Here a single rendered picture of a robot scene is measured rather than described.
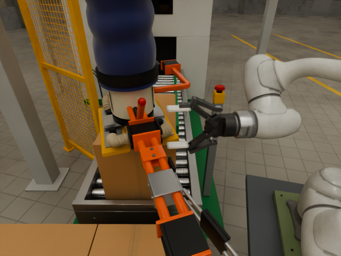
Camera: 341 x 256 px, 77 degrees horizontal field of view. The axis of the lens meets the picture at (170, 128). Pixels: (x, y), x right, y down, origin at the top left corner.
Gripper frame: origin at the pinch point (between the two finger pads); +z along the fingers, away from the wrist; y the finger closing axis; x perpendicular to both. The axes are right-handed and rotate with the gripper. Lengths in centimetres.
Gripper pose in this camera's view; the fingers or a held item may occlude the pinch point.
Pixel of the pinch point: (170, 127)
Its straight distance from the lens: 67.4
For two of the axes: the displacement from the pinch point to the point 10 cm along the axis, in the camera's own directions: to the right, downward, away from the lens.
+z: -10.0, 0.5, -0.8
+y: 0.0, 8.4, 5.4
